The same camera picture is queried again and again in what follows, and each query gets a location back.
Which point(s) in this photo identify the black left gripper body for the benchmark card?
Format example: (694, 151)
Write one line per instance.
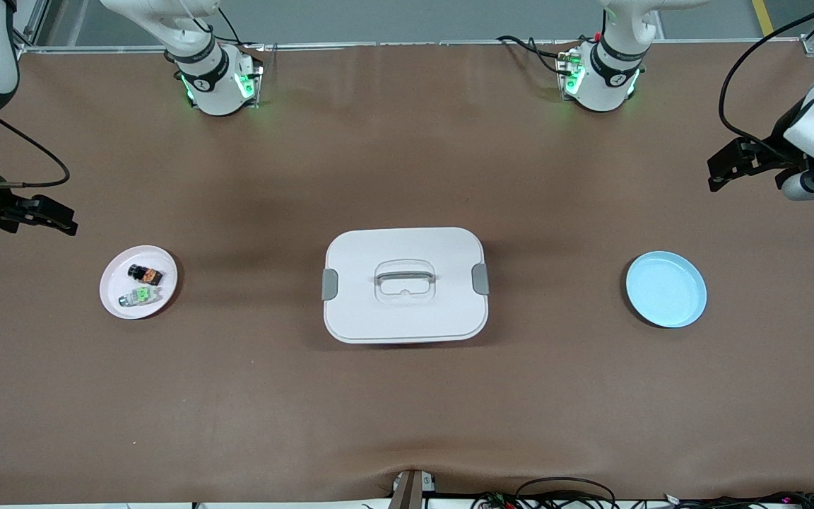
(776, 147)

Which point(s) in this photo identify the orange and black switch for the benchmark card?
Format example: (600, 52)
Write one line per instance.
(145, 274)

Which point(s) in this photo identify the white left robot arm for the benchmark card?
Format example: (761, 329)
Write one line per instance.
(601, 78)

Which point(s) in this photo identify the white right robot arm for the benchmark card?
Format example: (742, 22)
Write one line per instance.
(216, 85)

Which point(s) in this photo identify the pink round plate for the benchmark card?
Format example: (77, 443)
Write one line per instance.
(114, 283)

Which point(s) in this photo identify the light blue round plate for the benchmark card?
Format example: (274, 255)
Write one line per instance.
(666, 289)

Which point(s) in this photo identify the white lidded box grey clasps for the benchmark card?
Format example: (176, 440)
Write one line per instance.
(407, 318)

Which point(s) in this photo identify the brown table mat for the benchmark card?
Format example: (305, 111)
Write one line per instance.
(407, 410)

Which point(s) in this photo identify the green and clear switch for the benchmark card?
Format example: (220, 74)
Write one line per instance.
(140, 295)

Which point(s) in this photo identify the metal table edge bracket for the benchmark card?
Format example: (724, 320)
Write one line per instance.
(410, 491)

